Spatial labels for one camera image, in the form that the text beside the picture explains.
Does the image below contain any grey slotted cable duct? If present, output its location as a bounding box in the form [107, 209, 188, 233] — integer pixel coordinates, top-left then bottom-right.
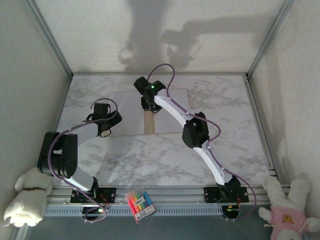
[42, 204, 225, 217]

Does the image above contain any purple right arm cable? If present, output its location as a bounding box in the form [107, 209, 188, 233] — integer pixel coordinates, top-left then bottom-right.
[146, 63, 258, 223]

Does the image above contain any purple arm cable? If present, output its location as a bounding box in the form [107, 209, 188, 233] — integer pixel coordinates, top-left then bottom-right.
[48, 98, 119, 224]
[146, 63, 258, 223]

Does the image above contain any white plush dog toy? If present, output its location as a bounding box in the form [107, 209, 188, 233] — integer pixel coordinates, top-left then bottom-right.
[2, 166, 54, 228]

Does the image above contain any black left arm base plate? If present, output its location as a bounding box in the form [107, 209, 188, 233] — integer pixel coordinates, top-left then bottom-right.
[70, 186, 118, 204]

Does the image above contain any pack of coloured highlighters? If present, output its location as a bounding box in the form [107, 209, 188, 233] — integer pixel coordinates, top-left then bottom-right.
[124, 185, 158, 225]

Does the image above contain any white plush rabbit pink shirt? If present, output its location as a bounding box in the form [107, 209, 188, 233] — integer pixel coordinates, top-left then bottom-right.
[257, 171, 320, 240]

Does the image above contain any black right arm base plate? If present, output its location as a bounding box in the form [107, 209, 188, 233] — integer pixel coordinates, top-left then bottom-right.
[203, 186, 250, 203]

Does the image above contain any brown cardboard folder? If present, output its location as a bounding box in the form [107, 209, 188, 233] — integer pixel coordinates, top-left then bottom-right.
[107, 87, 191, 138]

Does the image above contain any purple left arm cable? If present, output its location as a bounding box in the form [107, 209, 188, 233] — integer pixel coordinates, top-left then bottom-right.
[48, 98, 119, 224]

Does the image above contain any aluminium frame post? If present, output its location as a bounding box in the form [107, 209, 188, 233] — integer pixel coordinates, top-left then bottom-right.
[22, 0, 74, 79]
[246, 0, 296, 79]

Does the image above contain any wide aluminium base rail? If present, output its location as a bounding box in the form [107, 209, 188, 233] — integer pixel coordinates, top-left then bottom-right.
[44, 184, 292, 208]

